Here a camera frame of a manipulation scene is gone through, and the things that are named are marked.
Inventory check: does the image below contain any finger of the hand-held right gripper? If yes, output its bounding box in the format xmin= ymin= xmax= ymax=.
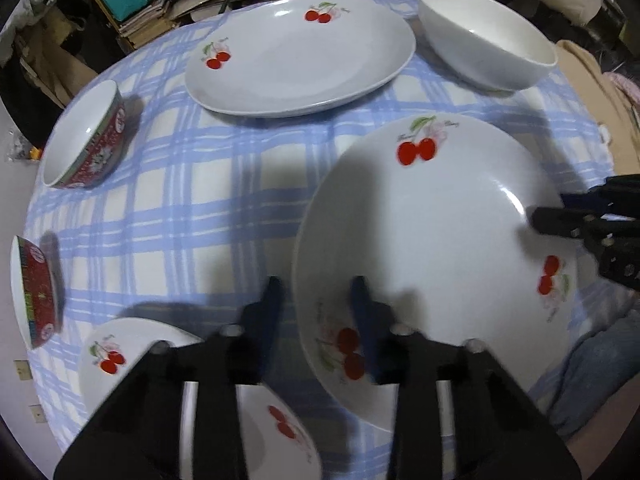
xmin=530 ymin=206 xmax=599 ymax=239
xmin=560 ymin=187 xmax=610 ymax=216

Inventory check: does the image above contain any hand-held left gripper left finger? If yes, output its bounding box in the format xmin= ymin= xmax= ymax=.
xmin=53 ymin=275 xmax=283 ymax=480

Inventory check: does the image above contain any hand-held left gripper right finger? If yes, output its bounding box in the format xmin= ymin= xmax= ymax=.
xmin=351 ymin=275 xmax=582 ymax=480

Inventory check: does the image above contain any white cherry print plate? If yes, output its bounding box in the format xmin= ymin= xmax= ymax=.
xmin=185 ymin=0 xmax=417 ymax=119
xmin=77 ymin=317 xmax=324 ymax=480
xmin=292 ymin=113 xmax=581 ymax=434

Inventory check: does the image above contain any plain white bowl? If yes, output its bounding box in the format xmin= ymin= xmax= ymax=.
xmin=417 ymin=0 xmax=559 ymax=92

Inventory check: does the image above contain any red patterned bowl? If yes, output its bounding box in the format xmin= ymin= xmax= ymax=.
xmin=10 ymin=235 xmax=61 ymax=350
xmin=40 ymin=80 xmax=132 ymax=190

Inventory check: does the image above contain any beige blanket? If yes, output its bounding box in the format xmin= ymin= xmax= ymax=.
xmin=554 ymin=40 xmax=640 ymax=177

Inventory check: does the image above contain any person's trouser leg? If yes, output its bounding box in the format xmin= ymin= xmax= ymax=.
xmin=546 ymin=310 xmax=640 ymax=437

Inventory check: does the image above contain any blue plaid tablecloth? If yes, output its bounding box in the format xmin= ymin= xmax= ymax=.
xmin=25 ymin=0 xmax=617 ymax=480

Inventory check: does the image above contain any pink cloth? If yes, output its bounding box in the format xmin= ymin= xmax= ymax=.
xmin=602 ymin=72 xmax=640 ymax=107

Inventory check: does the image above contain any clear plastic bag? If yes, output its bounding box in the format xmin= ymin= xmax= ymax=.
xmin=4 ymin=129 xmax=32 ymax=164

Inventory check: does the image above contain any stack of books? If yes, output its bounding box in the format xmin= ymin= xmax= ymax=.
xmin=117 ymin=0 xmax=175 ymax=53

